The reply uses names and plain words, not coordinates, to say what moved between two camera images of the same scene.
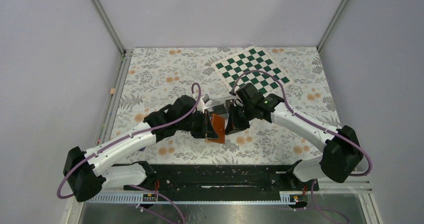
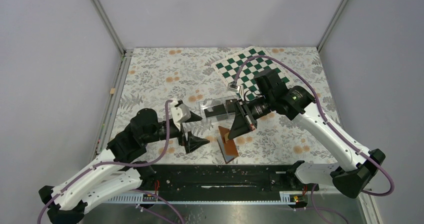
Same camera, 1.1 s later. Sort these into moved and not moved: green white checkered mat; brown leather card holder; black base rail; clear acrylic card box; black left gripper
Moved: black left gripper; brown leather card holder
Not moved: clear acrylic card box; green white checkered mat; black base rail
